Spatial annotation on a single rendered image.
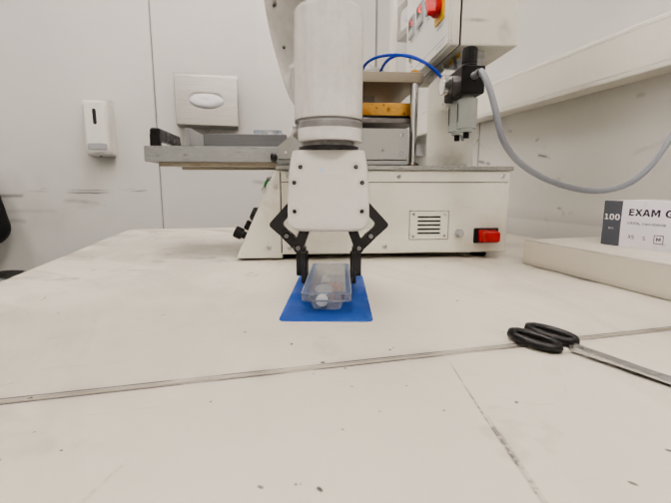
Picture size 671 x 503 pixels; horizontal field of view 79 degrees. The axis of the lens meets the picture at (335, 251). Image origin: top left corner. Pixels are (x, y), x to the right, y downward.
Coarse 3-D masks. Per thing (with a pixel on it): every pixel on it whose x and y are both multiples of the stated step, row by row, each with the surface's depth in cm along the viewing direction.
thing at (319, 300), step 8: (312, 264) 61; (304, 296) 44; (312, 296) 44; (320, 296) 44; (328, 296) 44; (336, 296) 44; (344, 296) 44; (312, 304) 46; (320, 304) 46; (328, 304) 46; (336, 304) 46
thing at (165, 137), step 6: (150, 132) 82; (156, 132) 82; (162, 132) 84; (168, 132) 88; (150, 138) 82; (156, 138) 82; (162, 138) 84; (168, 138) 88; (174, 138) 92; (150, 144) 82; (156, 144) 82; (168, 144) 91; (174, 144) 92; (180, 144) 96
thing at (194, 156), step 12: (192, 132) 85; (192, 144) 85; (156, 156) 79; (168, 156) 80; (180, 156) 80; (192, 156) 80; (204, 156) 80; (216, 156) 80; (228, 156) 81; (240, 156) 81; (252, 156) 81; (264, 156) 81; (192, 168) 98; (204, 168) 98; (216, 168) 98; (228, 168) 98; (240, 168) 98; (252, 168) 99; (264, 168) 99
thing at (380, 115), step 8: (368, 96) 90; (368, 104) 82; (376, 104) 82; (384, 104) 82; (392, 104) 82; (400, 104) 82; (408, 104) 83; (368, 112) 82; (376, 112) 82; (384, 112) 82; (392, 112) 83; (400, 112) 83; (408, 112) 83; (368, 120) 82; (376, 120) 83; (384, 120) 83; (392, 120) 83; (400, 120) 83; (408, 120) 83; (368, 128) 90; (376, 128) 90; (384, 128) 90; (392, 128) 90; (400, 128) 90
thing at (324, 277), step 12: (324, 264) 61; (336, 264) 61; (312, 276) 53; (324, 276) 53; (336, 276) 53; (348, 276) 53; (312, 288) 47; (324, 288) 47; (336, 288) 47; (348, 288) 47
